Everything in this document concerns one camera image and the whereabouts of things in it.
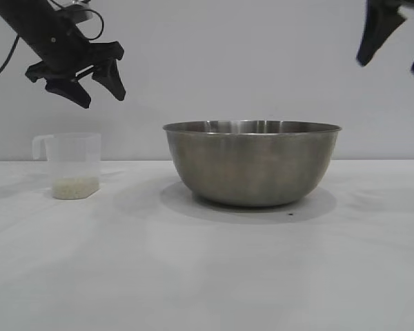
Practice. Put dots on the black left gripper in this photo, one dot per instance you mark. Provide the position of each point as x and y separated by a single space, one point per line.
62 51

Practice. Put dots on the clear plastic measuring cup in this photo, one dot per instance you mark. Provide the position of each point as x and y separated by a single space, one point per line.
74 155

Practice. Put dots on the white uncooked rice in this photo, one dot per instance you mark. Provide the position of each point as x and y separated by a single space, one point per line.
75 188

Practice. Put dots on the stainless steel mixing bowl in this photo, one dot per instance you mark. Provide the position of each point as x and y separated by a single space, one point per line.
252 165

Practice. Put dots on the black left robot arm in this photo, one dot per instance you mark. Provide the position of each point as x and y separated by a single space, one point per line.
19 15

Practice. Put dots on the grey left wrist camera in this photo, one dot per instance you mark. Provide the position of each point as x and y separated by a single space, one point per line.
79 10

